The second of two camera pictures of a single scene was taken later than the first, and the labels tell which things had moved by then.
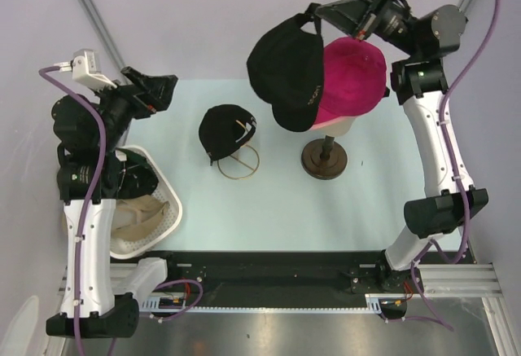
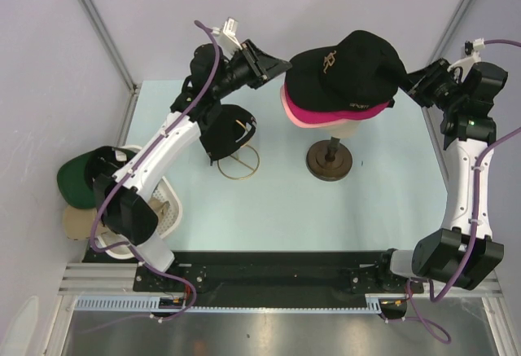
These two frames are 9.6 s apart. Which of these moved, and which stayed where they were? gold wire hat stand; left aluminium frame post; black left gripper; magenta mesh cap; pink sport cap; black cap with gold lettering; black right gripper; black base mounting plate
Moved: magenta mesh cap; black right gripper; black left gripper; pink sport cap
Stayed: left aluminium frame post; gold wire hat stand; black base mounting plate; black cap with gold lettering
